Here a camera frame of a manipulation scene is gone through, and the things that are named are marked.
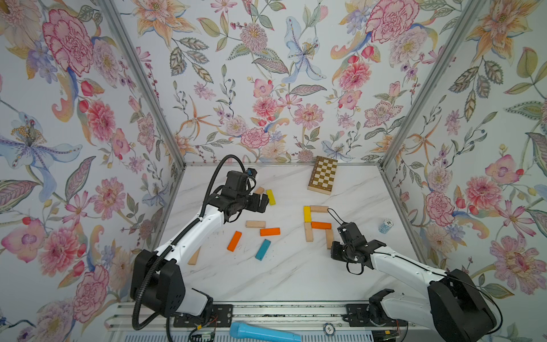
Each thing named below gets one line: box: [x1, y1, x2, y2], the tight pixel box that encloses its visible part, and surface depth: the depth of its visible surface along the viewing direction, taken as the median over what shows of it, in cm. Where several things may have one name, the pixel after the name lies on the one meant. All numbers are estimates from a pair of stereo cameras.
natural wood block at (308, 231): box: [304, 222, 314, 243], surface depth 97 cm
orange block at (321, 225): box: [311, 221, 332, 231], surface depth 98 cm
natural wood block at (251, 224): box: [245, 220, 266, 228], surface depth 100 cm
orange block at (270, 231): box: [259, 227, 281, 237], surface depth 97 cm
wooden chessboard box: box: [306, 155, 339, 196], surface depth 116 cm
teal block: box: [254, 238, 272, 261], surface depth 92 cm
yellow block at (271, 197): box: [266, 189, 277, 206], surface depth 110 cm
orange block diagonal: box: [226, 230, 243, 253], surface depth 94 cm
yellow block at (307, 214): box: [303, 205, 313, 224], surface depth 103 cm
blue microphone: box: [229, 322, 302, 342], surface depth 70 cm
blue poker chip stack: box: [378, 218, 394, 234], surface depth 92 cm
